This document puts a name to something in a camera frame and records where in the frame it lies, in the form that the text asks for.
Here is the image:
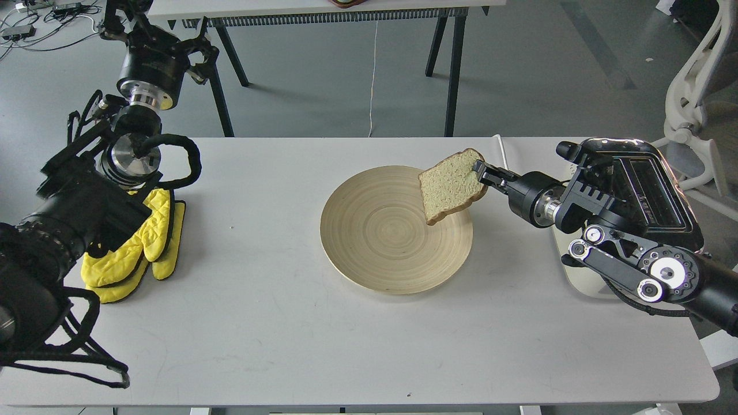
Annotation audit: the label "white background table black legs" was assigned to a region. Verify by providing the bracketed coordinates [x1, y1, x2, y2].
[148, 1, 505, 137]

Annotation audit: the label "round wooden plate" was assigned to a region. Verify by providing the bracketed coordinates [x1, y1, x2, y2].
[321, 165, 473, 295]

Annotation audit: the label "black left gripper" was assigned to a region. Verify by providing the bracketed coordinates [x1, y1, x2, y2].
[116, 26, 219, 110]

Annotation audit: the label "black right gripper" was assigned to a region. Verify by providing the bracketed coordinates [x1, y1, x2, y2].
[472, 160, 564, 228]

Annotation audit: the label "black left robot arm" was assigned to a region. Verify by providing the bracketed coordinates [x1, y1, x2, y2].
[2, 20, 219, 388]

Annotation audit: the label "cream white toaster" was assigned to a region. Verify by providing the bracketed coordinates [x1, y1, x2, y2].
[555, 138, 703, 305]

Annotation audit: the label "slice of white bread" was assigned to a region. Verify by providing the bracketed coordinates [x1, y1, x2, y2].
[417, 149, 487, 226]

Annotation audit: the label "white toaster power cable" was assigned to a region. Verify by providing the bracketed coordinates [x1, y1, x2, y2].
[492, 134, 514, 171]

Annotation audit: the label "brown object on background table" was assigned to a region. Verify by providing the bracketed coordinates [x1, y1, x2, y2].
[329, 0, 366, 9]

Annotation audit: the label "yellow quilted oven mitt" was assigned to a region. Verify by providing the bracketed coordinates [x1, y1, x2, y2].
[81, 188, 186, 304]

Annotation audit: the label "white office chair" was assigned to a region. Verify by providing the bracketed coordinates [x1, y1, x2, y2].
[654, 1, 736, 197]

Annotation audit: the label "thin white hanging cord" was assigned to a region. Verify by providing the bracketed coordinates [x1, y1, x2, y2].
[368, 20, 379, 138]

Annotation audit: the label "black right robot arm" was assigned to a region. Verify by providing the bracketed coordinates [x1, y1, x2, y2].
[473, 138, 737, 336]

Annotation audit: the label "cables and adapters on floor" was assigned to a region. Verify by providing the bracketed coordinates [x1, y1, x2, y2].
[0, 0, 107, 61]

